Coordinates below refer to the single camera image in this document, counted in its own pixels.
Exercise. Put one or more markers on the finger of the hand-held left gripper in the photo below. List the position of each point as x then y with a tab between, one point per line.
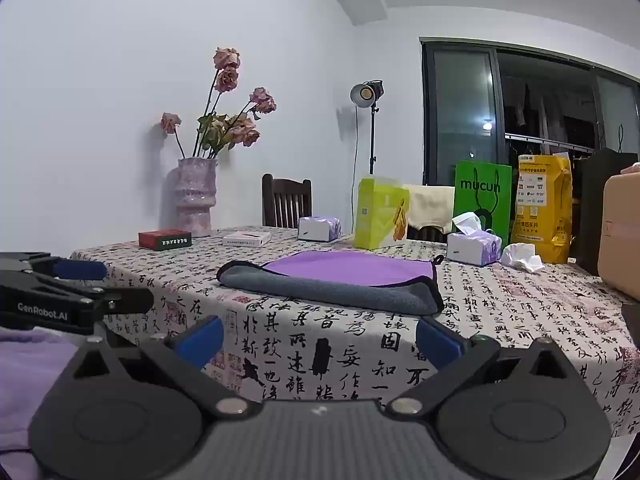
80	269
127	300

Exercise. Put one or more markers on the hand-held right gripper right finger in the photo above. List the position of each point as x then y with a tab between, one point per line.
441	344

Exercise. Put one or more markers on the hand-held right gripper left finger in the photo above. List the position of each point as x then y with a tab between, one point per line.
200	341

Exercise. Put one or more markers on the purple and grey towel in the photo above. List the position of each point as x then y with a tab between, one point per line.
345	271

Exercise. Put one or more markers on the red flat box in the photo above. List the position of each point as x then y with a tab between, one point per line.
165	240

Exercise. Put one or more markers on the lilac cloth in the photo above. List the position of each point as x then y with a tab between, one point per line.
30	385

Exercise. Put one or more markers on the calligraphy print tablecloth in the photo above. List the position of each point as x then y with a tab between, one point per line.
350	345

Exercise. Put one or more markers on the white purple tissue pack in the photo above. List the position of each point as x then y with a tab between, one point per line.
472	247
320	228

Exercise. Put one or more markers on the dark wooden chair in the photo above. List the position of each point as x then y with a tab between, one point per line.
427	235
285	200

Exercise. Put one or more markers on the white flat box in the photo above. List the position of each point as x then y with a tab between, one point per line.
246	238

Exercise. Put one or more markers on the crumpled white tissue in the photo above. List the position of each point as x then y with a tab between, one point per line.
522	257

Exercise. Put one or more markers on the speckled purple ceramic vase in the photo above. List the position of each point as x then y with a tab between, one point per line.
192	200

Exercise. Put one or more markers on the cream cloth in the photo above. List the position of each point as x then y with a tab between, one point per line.
430	207

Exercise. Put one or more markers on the green tissue box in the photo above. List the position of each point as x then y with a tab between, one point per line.
377	215

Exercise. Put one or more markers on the green paper bag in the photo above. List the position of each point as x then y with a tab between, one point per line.
482	190

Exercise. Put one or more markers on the yellow plastic bag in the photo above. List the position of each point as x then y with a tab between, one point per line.
542	205

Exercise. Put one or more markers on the dark object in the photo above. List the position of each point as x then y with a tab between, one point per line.
632	325

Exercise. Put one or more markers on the dried pink roses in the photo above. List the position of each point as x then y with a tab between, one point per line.
225	127

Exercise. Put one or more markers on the black bag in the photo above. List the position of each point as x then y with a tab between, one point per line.
590	210

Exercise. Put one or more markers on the brown cardboard box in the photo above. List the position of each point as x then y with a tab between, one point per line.
622	230

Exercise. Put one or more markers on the black framed sliding window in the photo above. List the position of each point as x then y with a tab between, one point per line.
462	110

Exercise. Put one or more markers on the hanging clothes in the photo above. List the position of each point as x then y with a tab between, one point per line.
545	110

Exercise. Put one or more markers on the studio lamp on stand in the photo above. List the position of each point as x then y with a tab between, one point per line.
367	92

